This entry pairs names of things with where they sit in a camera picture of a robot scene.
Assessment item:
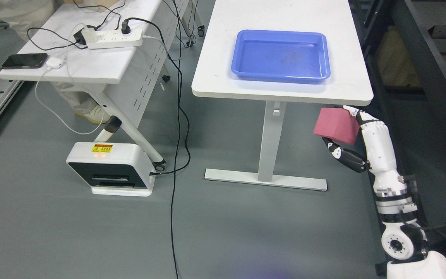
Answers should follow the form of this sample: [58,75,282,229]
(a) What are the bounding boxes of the white floor device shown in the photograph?
[66,142,155,197]

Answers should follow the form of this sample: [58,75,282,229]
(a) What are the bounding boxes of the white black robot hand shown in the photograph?
[322,105,407,193]

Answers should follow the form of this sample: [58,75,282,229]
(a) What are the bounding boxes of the white robot forearm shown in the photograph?
[375,189,446,279]

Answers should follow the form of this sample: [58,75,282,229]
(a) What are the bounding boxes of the white power strip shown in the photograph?
[81,27,143,49]

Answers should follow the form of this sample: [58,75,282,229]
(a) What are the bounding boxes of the black smartphone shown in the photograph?
[2,53,48,69]

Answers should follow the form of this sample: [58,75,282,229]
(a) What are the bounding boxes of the black floor cable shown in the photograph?
[120,0,192,279]

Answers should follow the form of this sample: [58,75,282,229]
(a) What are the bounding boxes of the pink foam block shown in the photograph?
[314,107,360,145]

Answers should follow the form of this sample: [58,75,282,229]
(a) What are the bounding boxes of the blue plastic tray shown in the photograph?
[231,29,331,84]

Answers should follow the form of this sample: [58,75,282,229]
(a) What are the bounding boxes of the white charger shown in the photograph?
[46,57,66,69]

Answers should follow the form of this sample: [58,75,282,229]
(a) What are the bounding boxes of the white folding table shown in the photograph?
[0,0,191,170]

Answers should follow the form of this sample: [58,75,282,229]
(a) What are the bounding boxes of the black metal shelf right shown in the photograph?
[349,0,446,234]

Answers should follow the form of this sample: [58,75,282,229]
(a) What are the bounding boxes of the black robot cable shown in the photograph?
[399,176,446,256]

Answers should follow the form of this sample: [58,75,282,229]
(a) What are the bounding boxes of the white desk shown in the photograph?
[191,0,373,191]

